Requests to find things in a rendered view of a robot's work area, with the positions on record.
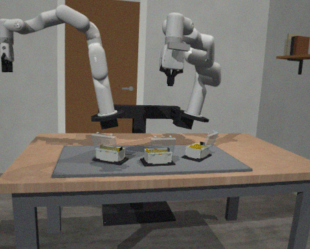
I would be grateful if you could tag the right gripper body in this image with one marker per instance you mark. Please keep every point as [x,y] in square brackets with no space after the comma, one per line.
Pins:
[7,48]

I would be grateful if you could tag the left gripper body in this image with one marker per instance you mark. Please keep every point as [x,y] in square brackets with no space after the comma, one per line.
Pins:
[171,59]

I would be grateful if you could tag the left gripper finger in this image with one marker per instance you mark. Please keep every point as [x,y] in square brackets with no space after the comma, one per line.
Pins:
[168,74]
[174,73]

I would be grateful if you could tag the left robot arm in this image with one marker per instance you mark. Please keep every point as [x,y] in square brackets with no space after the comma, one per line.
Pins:
[207,71]

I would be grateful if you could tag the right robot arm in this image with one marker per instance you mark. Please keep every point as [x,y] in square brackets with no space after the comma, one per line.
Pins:
[97,57]

